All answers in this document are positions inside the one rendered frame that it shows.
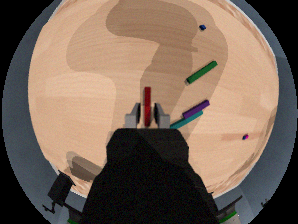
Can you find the dark green rod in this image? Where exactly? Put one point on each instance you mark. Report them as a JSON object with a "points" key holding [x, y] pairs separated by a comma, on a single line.
{"points": [[202, 71]]}

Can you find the red rod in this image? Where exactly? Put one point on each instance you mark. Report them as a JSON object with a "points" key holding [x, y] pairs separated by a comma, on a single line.
{"points": [[147, 106]]}

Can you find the purple rod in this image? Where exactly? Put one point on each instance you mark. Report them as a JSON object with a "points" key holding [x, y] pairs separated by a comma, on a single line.
{"points": [[195, 109]]}

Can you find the turquoise rod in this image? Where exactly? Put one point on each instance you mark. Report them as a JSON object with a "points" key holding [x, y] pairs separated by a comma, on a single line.
{"points": [[183, 121]]}

